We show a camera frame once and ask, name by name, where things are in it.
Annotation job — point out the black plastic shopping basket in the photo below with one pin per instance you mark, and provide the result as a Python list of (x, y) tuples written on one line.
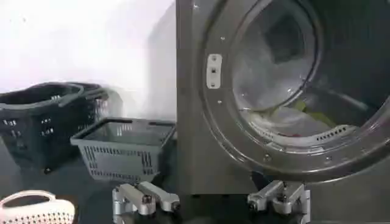
[(39, 124)]

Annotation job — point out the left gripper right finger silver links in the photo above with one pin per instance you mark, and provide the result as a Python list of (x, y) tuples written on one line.
[(280, 196)]

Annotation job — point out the white perforated laundry basket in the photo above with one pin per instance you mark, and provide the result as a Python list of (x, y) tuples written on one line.
[(33, 210)]

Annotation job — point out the round glass dryer door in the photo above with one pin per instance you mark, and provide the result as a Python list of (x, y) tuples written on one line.
[(274, 58)]

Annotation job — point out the clothes in dryer drum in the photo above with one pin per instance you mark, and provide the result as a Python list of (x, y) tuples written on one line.
[(300, 120)]

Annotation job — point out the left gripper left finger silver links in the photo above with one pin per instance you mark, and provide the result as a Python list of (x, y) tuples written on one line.
[(143, 198)]

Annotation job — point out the white door latch plate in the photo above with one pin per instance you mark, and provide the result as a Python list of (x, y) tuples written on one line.
[(214, 71)]

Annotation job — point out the grey plastic shopping basket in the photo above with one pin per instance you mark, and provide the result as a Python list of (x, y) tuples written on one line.
[(125, 149)]

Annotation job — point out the grey dryer with round opening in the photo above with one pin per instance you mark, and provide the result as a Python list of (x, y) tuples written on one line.
[(198, 121)]

